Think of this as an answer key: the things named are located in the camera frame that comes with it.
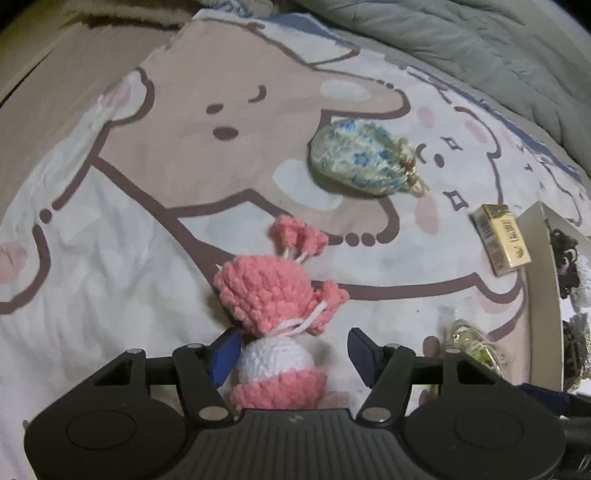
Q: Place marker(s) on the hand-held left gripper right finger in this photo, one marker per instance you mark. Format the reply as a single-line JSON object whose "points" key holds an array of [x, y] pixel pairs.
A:
{"points": [[362, 355]]}

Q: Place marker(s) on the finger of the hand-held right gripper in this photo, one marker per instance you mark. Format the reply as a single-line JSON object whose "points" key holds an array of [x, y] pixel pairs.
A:
{"points": [[545, 399]]}

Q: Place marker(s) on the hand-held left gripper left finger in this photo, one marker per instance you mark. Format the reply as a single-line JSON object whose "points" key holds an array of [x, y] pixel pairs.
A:
{"points": [[226, 356]]}

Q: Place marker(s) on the pink crochet doll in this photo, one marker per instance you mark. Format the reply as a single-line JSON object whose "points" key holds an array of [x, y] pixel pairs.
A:
{"points": [[263, 286]]}

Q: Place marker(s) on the clear bag with green contents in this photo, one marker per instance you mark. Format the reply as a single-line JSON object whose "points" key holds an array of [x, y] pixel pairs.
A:
{"points": [[475, 350]]}

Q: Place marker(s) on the grey lace scrunchie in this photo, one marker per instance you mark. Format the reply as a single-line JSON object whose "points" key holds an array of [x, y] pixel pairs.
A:
{"points": [[581, 302]]}

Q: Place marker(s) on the dark crochet scrunchie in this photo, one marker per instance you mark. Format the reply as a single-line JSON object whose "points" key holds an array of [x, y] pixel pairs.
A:
{"points": [[570, 263]]}

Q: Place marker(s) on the white cardboard box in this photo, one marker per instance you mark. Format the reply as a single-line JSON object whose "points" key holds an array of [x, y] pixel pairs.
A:
{"points": [[538, 258]]}

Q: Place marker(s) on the small yellow box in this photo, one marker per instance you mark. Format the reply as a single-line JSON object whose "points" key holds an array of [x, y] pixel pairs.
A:
{"points": [[505, 240]]}

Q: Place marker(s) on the bear print blanket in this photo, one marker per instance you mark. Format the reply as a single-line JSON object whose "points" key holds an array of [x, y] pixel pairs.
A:
{"points": [[138, 207]]}

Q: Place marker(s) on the floral fabric pouch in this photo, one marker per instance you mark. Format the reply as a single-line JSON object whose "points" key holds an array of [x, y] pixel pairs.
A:
{"points": [[355, 157]]}

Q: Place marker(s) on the grey duvet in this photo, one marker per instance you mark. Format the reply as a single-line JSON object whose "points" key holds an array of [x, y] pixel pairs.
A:
{"points": [[461, 37]]}

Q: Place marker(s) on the beige fleece blanket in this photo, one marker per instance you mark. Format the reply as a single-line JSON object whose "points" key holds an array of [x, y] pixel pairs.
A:
{"points": [[161, 11]]}

